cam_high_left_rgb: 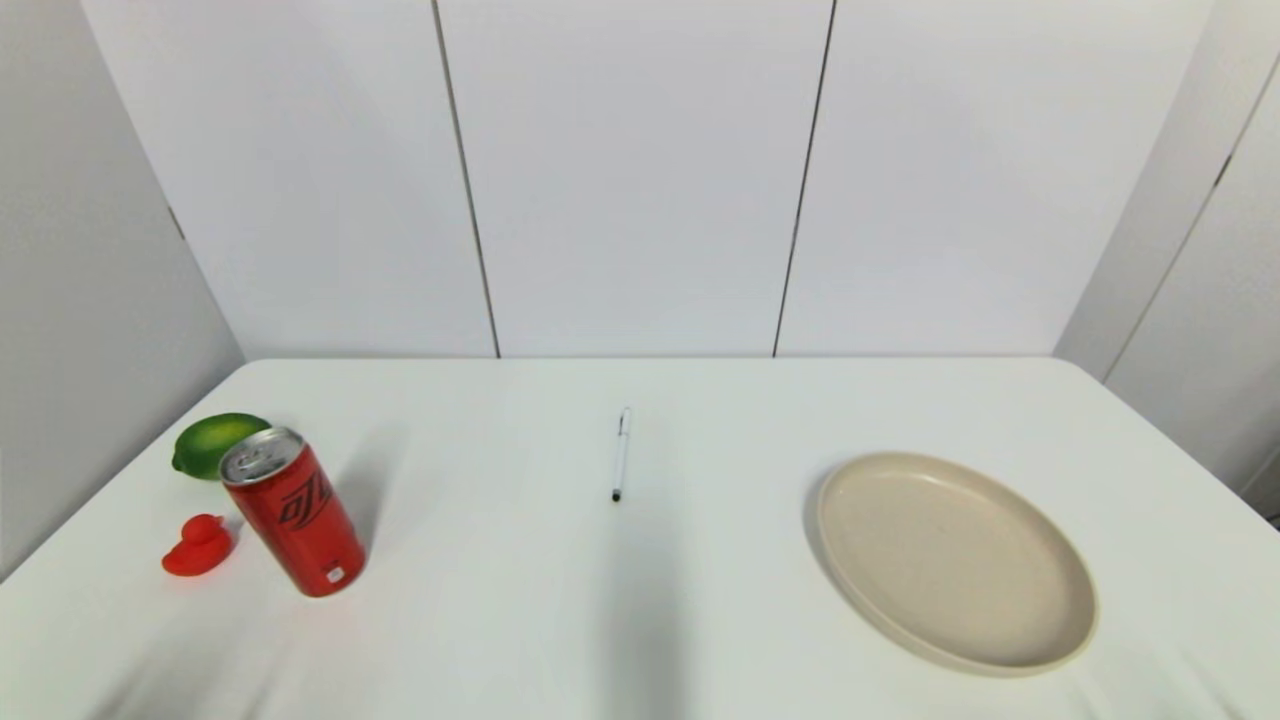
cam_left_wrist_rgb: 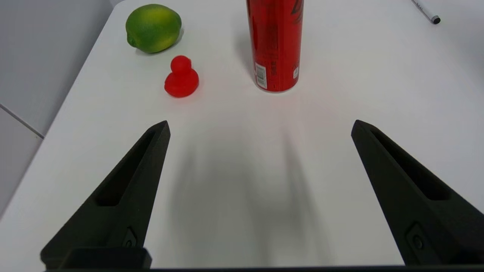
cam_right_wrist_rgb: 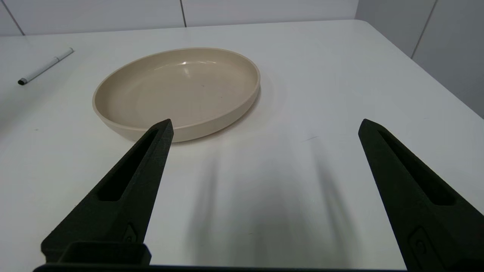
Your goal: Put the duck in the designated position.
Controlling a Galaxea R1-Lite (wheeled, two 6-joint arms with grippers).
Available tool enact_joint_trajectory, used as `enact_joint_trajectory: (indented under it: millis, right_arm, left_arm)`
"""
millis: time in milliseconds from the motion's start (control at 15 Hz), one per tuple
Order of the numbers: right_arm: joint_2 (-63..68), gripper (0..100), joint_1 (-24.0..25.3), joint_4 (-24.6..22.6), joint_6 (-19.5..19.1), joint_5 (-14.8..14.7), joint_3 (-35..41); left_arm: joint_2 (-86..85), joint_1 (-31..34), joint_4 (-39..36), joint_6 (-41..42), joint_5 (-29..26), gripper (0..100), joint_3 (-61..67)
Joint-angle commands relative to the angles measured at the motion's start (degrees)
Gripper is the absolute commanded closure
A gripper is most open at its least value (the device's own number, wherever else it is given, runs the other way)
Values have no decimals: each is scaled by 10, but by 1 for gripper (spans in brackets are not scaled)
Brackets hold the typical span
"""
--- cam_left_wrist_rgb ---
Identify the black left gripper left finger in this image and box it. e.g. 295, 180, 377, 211
40, 121, 171, 270

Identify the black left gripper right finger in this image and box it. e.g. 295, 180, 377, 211
351, 119, 484, 265

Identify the red rubber duck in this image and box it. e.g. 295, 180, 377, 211
164, 55, 200, 98

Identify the green lime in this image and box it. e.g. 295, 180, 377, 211
126, 4, 183, 54

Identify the white pen with black tip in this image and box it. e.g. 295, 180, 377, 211
411, 0, 441, 25

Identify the red soda can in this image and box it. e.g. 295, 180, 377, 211
246, 0, 305, 93

